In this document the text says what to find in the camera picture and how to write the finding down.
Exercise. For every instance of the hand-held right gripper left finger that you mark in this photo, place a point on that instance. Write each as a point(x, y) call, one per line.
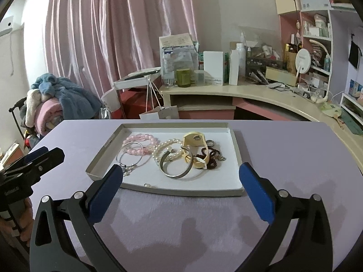
point(105, 192)

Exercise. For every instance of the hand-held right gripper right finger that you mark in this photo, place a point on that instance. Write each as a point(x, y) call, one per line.
point(256, 192)

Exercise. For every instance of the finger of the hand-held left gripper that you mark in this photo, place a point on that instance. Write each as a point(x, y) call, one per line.
point(37, 153)
point(51, 158)

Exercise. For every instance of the grey jewelry tray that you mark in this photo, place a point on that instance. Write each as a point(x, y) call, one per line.
point(221, 175)

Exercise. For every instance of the thin silver bangle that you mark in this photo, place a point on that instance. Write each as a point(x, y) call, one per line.
point(133, 142)

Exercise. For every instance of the silver cuff bangle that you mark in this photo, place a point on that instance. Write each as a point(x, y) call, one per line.
point(175, 175)

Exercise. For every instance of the cream wristwatch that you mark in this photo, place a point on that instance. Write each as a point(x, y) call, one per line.
point(194, 138)

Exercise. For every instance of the person's left hand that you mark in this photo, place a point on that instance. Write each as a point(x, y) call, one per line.
point(25, 221)

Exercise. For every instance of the pink rolled blanket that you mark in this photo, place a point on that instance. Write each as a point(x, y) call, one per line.
point(51, 113)

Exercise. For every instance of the cream fluffy cloth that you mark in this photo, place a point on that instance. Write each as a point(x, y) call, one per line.
point(31, 110)

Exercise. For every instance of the purple tablecloth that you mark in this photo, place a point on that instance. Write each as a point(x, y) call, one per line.
point(283, 153)

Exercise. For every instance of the black metal rack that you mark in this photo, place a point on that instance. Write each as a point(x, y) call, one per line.
point(17, 107)

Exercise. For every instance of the blue fluffy blanket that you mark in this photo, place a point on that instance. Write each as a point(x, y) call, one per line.
point(71, 96)

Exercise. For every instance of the curved beige desk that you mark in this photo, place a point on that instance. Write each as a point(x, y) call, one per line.
point(255, 93)

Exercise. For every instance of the white paper bag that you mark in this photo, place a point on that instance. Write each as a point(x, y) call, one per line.
point(167, 112)

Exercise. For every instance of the green paper fan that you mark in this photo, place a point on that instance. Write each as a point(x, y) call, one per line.
point(330, 110)

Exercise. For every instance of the white folding side table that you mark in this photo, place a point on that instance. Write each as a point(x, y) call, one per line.
point(133, 80)

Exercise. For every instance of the dark green cloth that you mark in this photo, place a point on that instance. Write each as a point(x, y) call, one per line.
point(351, 124)

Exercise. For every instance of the beige flat box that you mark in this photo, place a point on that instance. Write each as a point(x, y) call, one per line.
point(279, 75)

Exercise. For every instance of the tall white carton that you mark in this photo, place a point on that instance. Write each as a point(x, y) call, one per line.
point(233, 68)

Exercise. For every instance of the clear plastic cup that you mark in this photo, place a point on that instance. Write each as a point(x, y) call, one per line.
point(199, 78)

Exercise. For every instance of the green carton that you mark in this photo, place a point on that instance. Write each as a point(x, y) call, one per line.
point(226, 68)

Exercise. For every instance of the white drawer organizer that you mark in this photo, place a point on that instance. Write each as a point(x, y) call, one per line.
point(351, 104)

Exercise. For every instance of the clear acrylic organizer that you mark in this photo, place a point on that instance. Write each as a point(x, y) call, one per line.
point(263, 62)

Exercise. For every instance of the white box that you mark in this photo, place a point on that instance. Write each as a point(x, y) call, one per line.
point(213, 66)

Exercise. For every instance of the white spray bottle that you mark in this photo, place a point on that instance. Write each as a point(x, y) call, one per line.
point(241, 59)

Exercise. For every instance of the green glass jar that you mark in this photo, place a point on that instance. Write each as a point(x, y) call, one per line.
point(183, 78)

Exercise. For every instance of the gold gift bag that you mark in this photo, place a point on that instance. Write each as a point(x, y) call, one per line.
point(289, 59)

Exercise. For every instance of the pink curtain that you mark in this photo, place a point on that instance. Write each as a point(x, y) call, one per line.
point(113, 34)

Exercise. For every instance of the round white mirror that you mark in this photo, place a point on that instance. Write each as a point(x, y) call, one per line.
point(302, 61)

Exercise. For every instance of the clear plastic bag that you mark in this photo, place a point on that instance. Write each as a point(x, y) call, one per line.
point(178, 53)

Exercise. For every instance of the white gooseneck lamp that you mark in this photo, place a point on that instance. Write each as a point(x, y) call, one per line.
point(319, 44)

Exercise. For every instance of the white shelf unit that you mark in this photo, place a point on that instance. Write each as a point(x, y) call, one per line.
point(317, 38)

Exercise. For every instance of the black pouch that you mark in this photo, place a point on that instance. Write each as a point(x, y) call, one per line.
point(354, 53)

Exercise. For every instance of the white wall device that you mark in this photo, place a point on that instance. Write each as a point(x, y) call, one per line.
point(6, 25)

